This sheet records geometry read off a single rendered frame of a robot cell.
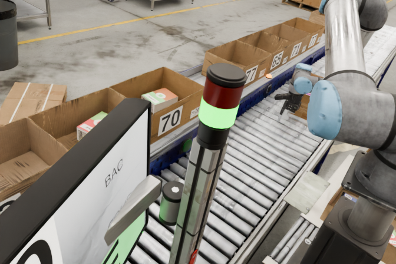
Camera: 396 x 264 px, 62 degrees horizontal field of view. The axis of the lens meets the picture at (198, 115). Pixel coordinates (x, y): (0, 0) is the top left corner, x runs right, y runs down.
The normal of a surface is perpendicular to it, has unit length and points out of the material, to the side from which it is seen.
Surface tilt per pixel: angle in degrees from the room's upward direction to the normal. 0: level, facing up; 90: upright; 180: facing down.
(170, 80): 90
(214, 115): 90
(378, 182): 72
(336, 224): 0
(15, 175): 1
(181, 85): 90
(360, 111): 50
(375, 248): 0
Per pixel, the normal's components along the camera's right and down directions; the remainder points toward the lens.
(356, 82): -0.05, -0.68
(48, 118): 0.79, 0.43
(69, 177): 0.10, -0.84
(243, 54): -0.58, 0.35
